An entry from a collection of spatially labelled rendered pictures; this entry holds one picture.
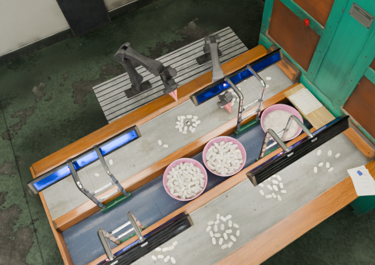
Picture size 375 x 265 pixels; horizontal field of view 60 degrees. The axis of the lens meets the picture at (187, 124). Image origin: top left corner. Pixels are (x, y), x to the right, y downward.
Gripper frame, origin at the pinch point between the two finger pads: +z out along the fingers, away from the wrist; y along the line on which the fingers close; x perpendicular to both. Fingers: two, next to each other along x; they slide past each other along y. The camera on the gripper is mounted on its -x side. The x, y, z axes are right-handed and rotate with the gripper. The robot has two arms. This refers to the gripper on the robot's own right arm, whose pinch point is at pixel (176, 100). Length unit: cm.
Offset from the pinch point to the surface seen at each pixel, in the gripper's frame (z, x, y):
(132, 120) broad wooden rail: 0.1, 11.8, -30.8
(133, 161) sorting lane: 21.3, -3.0, -43.1
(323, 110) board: 47, -30, 77
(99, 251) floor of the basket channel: 53, -21, -85
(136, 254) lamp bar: 43, -67, -62
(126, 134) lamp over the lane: -0.9, -30.9, -39.3
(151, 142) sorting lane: 16.9, 0.7, -27.3
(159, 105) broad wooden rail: -0.5, 12.2, -9.5
